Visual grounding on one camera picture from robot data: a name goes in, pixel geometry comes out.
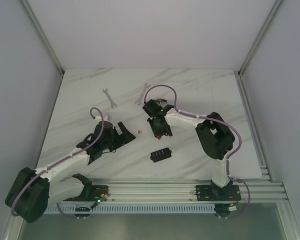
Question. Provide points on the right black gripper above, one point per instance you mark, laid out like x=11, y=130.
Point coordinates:
x=158, y=132

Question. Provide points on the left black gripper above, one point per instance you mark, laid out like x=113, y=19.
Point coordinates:
x=119, y=136

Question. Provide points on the black fuse box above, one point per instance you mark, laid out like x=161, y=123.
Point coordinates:
x=161, y=155

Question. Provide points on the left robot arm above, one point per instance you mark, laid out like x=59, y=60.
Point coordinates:
x=34, y=190

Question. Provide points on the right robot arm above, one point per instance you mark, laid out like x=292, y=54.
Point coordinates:
x=215, y=138

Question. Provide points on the left silver wrench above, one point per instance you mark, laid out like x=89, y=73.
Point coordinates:
x=112, y=103

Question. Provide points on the silver wrench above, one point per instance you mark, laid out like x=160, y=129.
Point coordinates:
x=144, y=90
x=112, y=103

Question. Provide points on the right silver wrench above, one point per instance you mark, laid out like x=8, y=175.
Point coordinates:
x=144, y=90

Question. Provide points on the black handled claw hammer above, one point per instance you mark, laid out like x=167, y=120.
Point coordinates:
x=161, y=100

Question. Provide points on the grey slotted cable duct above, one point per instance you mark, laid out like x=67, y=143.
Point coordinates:
x=134, y=208

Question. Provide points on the right aluminium frame post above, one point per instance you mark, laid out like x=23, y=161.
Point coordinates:
x=261, y=35

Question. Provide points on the aluminium frame post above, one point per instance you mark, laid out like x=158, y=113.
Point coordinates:
x=261, y=35
x=42, y=36

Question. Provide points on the left aluminium frame post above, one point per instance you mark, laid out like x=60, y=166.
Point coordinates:
x=42, y=36

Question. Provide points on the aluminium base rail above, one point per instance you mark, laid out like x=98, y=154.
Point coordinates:
x=182, y=190

